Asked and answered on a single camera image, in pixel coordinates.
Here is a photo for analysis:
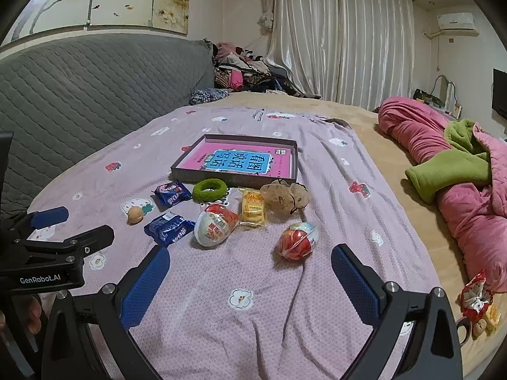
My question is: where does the pink picture book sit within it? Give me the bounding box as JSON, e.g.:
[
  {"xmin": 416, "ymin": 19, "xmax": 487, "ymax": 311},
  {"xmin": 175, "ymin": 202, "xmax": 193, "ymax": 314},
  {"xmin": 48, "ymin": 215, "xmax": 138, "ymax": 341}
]
[{"xmin": 178, "ymin": 141, "xmax": 296, "ymax": 177}]

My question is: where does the white red surprise egg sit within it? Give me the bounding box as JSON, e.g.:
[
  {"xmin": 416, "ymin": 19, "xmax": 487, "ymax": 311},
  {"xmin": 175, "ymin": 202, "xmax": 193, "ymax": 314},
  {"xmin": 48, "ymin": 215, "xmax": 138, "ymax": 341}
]
[{"xmin": 193, "ymin": 203, "xmax": 239, "ymax": 249}]

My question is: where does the beige bed sheet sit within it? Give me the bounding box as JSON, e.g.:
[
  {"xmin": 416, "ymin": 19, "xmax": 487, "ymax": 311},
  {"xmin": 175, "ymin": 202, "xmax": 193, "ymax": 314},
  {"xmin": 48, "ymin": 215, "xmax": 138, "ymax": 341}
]
[{"xmin": 214, "ymin": 91, "xmax": 507, "ymax": 377}]

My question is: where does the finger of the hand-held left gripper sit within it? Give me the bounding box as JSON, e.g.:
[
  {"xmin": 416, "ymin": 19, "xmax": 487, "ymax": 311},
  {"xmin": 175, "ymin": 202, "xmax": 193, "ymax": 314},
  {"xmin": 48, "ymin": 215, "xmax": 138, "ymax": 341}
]
[
  {"xmin": 16, "ymin": 225, "xmax": 115, "ymax": 264},
  {"xmin": 9, "ymin": 206, "xmax": 70, "ymax": 242}
]

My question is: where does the white air conditioner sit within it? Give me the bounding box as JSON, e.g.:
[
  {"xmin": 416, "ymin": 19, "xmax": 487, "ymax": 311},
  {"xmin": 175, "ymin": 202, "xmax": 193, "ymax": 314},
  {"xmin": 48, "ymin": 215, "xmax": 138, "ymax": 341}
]
[{"xmin": 437, "ymin": 12, "xmax": 476, "ymax": 32}]

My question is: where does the yellow cracker packet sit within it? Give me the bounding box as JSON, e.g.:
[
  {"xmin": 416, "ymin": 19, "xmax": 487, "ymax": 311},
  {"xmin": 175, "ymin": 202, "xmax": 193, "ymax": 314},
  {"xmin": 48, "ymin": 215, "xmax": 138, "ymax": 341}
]
[{"xmin": 238, "ymin": 187, "xmax": 268, "ymax": 230}]

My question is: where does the small table mirror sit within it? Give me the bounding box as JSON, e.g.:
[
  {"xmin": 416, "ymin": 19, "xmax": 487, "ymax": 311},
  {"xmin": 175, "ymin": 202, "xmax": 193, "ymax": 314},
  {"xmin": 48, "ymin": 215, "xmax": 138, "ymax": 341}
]
[{"xmin": 432, "ymin": 74, "xmax": 456, "ymax": 107}]

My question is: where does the beige snack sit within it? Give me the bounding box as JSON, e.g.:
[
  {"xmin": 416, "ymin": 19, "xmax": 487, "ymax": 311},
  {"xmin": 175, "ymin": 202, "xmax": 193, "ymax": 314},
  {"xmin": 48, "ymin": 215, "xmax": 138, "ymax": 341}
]
[{"xmin": 259, "ymin": 179, "xmax": 310, "ymax": 216}]

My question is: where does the blue patterned cloth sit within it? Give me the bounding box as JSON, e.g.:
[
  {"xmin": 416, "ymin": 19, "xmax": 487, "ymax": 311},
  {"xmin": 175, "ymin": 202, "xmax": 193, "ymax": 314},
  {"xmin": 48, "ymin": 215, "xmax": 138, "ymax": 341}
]
[{"xmin": 189, "ymin": 88, "xmax": 230, "ymax": 105}]

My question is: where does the red white candy bundle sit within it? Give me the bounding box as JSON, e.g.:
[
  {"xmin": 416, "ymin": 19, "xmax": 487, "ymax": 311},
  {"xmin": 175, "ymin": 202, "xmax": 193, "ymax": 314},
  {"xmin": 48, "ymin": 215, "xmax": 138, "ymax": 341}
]
[{"xmin": 455, "ymin": 270, "xmax": 502, "ymax": 341}]

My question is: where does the white curtain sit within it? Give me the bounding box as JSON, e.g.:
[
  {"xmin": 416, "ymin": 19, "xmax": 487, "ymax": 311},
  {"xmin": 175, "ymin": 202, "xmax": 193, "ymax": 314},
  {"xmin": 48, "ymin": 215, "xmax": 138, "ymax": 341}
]
[{"xmin": 259, "ymin": 0, "xmax": 416, "ymax": 111}]

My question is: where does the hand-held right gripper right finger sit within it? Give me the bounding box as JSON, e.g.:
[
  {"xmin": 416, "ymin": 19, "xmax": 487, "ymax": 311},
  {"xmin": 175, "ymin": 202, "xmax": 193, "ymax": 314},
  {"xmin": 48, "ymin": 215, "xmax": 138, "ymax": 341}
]
[{"xmin": 331, "ymin": 244, "xmax": 464, "ymax": 380}]

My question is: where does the pink quilt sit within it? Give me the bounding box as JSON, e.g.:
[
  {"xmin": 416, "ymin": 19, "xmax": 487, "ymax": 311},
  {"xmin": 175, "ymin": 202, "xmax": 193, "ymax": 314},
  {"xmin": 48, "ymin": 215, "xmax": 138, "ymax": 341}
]
[{"xmin": 374, "ymin": 96, "xmax": 507, "ymax": 294}]

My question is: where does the green hair tie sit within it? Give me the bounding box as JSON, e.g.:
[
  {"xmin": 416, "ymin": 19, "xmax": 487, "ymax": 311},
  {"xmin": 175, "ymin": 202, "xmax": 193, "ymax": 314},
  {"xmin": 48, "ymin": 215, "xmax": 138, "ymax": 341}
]
[{"xmin": 193, "ymin": 179, "xmax": 228, "ymax": 202}]

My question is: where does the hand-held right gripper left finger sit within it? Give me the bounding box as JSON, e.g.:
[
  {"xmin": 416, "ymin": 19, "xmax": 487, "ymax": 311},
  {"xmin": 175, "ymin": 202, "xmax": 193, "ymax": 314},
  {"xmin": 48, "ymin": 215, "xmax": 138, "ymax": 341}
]
[{"xmin": 40, "ymin": 245, "xmax": 172, "ymax": 380}]

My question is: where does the blue cookie packet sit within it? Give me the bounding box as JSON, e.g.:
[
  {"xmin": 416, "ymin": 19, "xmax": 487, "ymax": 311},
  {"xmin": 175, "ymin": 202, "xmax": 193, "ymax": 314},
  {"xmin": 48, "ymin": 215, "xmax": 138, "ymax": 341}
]
[
  {"xmin": 143, "ymin": 212, "xmax": 196, "ymax": 246},
  {"xmin": 152, "ymin": 180, "xmax": 193, "ymax": 210}
]

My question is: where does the person's left hand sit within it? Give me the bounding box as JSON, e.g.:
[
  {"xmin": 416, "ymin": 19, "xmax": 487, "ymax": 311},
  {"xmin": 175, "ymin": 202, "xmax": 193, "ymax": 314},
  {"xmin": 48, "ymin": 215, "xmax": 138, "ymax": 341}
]
[{"xmin": 24, "ymin": 297, "xmax": 42, "ymax": 334}]

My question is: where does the pile of clothes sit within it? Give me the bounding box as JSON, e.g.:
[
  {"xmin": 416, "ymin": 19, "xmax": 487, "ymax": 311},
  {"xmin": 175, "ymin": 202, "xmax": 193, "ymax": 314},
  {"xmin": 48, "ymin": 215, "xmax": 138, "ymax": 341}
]
[{"xmin": 212, "ymin": 40, "xmax": 321, "ymax": 99}]

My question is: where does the green blanket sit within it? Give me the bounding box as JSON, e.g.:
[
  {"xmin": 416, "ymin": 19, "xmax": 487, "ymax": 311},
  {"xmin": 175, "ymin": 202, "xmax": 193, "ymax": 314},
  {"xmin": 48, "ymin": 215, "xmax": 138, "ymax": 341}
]
[{"xmin": 405, "ymin": 119, "xmax": 492, "ymax": 204}]

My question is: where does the purple printed bed sheet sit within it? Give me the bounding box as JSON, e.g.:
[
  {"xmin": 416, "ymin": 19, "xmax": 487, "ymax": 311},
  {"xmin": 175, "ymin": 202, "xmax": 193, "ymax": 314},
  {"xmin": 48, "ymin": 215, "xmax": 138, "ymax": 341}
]
[{"xmin": 28, "ymin": 105, "xmax": 442, "ymax": 380}]

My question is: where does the purple cardboard box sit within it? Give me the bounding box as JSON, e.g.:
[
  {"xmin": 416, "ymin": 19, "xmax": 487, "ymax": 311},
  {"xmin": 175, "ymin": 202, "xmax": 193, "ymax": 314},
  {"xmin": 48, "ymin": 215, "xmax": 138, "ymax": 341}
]
[{"xmin": 170, "ymin": 134, "xmax": 299, "ymax": 187}]

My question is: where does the black television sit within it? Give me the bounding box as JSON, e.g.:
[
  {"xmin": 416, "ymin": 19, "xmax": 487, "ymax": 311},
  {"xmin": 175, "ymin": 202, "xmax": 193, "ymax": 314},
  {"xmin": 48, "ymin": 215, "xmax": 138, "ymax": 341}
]
[{"xmin": 492, "ymin": 68, "xmax": 507, "ymax": 121}]

